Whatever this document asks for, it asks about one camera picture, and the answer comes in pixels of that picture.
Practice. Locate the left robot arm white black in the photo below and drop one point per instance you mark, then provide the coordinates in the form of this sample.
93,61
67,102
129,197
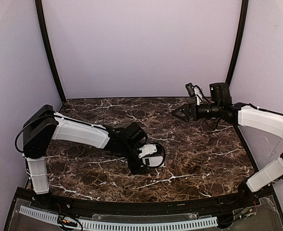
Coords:
47,125

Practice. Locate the right black frame post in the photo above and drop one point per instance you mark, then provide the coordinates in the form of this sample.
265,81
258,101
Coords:
238,41

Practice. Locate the white remote control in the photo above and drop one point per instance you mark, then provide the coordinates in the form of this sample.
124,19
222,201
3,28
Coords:
153,161

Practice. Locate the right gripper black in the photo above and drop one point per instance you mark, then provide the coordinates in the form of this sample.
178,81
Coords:
192,112

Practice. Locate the black front rail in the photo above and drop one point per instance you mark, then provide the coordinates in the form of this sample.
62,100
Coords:
210,206

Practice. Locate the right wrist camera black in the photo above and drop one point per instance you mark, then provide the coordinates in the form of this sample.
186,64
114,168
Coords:
195,92

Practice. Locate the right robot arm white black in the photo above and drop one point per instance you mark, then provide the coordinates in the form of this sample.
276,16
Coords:
220,106

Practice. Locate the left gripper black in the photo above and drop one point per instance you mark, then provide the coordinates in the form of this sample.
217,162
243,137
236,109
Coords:
136,167

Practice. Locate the white slotted cable duct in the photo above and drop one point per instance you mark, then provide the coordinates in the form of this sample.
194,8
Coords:
103,223

